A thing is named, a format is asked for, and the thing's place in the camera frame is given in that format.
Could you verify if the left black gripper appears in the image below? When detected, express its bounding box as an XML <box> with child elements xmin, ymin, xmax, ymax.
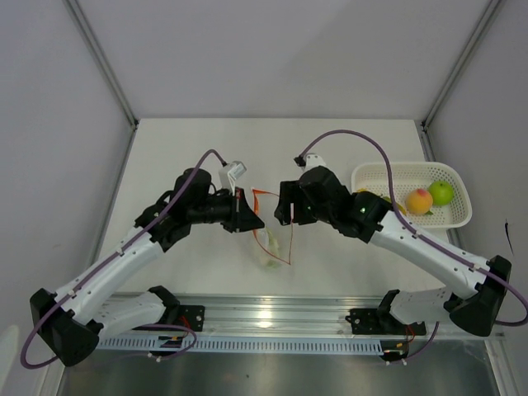
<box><xmin>189</xmin><ymin>186</ymin><xmax>264</xmax><ymax>233</ymax></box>

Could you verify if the clear zip top bag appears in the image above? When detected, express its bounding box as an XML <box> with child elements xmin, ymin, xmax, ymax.
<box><xmin>251</xmin><ymin>187</ymin><xmax>294</xmax><ymax>268</ymax></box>

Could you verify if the white cauliflower with leaves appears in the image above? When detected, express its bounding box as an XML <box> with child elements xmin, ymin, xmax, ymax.
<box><xmin>254</xmin><ymin>229</ymin><xmax>283</xmax><ymax>269</ymax></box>

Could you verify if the yellow green mango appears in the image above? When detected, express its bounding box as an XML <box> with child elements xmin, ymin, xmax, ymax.
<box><xmin>382</xmin><ymin>196</ymin><xmax>408</xmax><ymax>216</ymax></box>

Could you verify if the orange pink peach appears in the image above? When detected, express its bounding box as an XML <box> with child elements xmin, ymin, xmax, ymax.
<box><xmin>405</xmin><ymin>189</ymin><xmax>433</xmax><ymax>215</ymax></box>

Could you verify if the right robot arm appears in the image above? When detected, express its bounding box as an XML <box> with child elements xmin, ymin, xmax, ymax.
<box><xmin>275</xmin><ymin>166</ymin><xmax>512</xmax><ymax>337</ymax></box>

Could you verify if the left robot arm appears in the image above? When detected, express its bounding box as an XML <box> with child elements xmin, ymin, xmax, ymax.
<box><xmin>30</xmin><ymin>161</ymin><xmax>264</xmax><ymax>367</ymax></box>

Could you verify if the white perforated plastic basket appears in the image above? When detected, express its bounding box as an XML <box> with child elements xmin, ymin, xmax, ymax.
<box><xmin>351</xmin><ymin>162</ymin><xmax>473</xmax><ymax>229</ymax></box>

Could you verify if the green apple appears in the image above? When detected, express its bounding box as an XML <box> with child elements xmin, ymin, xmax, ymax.
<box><xmin>428</xmin><ymin>180</ymin><xmax>455</xmax><ymax>206</ymax></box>

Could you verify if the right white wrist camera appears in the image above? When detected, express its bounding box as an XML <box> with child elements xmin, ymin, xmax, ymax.
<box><xmin>294</xmin><ymin>153</ymin><xmax>327</xmax><ymax>173</ymax></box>

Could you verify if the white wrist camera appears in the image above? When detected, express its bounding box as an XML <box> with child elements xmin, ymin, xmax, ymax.
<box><xmin>294</xmin><ymin>153</ymin><xmax>327</xmax><ymax>173</ymax></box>
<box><xmin>219</xmin><ymin>161</ymin><xmax>247</xmax><ymax>195</ymax></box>

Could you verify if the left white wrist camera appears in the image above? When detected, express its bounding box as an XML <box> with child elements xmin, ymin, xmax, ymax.
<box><xmin>219</xmin><ymin>161</ymin><xmax>247</xmax><ymax>195</ymax></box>

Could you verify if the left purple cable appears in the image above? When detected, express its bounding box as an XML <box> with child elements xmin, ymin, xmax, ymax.
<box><xmin>21</xmin><ymin>148</ymin><xmax>229</xmax><ymax>368</ymax></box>

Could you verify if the aluminium mounting rail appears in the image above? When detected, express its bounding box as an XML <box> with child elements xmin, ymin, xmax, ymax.
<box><xmin>55</xmin><ymin>293</ymin><xmax>507</xmax><ymax>341</ymax></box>

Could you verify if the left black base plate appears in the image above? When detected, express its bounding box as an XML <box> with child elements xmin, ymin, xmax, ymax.
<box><xmin>165</xmin><ymin>305</ymin><xmax>205</xmax><ymax>332</ymax></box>

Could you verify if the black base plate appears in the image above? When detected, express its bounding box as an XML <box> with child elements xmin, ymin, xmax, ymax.
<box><xmin>165</xmin><ymin>305</ymin><xmax>205</xmax><ymax>332</ymax></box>
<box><xmin>345</xmin><ymin>308</ymin><xmax>427</xmax><ymax>336</ymax></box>

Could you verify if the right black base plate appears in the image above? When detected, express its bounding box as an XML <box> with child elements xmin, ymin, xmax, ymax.
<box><xmin>345</xmin><ymin>308</ymin><xmax>427</xmax><ymax>336</ymax></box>

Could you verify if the right aluminium frame post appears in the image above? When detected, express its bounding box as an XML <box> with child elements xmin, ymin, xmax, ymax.
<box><xmin>419</xmin><ymin>0</ymin><xmax>507</xmax><ymax>131</ymax></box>

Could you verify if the aluminium frame post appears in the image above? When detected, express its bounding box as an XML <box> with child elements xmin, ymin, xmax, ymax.
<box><xmin>62</xmin><ymin>0</ymin><xmax>139</xmax><ymax>131</ymax></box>
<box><xmin>419</xmin><ymin>0</ymin><xmax>507</xmax><ymax>131</ymax></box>

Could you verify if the white slotted cable duct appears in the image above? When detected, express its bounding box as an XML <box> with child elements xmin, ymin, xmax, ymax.
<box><xmin>97</xmin><ymin>334</ymin><xmax>404</xmax><ymax>356</ymax></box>

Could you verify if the left aluminium frame post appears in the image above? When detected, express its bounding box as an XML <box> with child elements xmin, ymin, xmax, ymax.
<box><xmin>62</xmin><ymin>0</ymin><xmax>139</xmax><ymax>131</ymax></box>

